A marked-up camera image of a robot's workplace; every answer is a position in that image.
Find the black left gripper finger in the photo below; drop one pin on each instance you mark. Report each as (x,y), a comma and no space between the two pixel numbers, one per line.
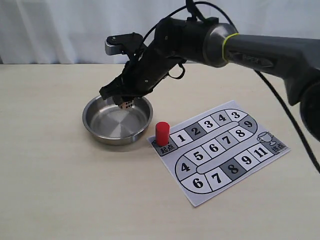
(113,89)

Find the black cloth-covered gripper body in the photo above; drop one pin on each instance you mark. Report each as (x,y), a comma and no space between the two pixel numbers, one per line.
(156,61)

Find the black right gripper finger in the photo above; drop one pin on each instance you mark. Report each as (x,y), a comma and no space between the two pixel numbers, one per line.
(120,99)

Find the wooden die black pips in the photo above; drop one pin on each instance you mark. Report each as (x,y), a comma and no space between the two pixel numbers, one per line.
(126,105)

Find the red cylinder game piece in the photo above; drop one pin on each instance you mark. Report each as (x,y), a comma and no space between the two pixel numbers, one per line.
(162,132)

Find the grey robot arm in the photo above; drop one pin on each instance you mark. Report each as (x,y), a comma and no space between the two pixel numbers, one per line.
(215,44)

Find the round stainless steel bowl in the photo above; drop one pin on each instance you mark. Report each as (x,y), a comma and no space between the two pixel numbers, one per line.
(108,124)

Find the white background curtain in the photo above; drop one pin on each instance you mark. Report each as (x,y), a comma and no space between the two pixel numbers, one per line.
(74,31)

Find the printed paper game board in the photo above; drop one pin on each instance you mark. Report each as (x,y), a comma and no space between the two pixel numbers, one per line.
(210,152)

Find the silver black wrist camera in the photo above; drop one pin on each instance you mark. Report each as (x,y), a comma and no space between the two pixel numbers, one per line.
(124,44)

